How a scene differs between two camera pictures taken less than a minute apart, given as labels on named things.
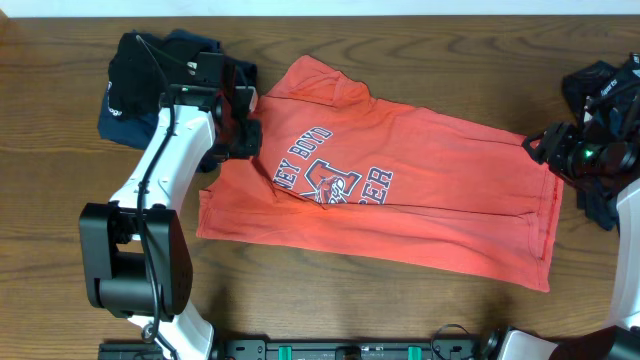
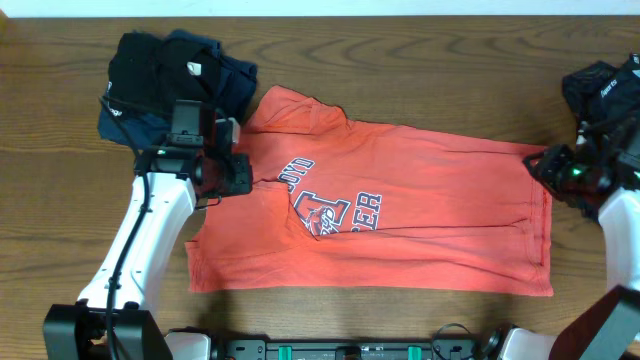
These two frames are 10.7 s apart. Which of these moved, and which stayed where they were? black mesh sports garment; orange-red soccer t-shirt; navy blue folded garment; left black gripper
Moved: orange-red soccer t-shirt; left black gripper
Stayed: black mesh sports garment; navy blue folded garment
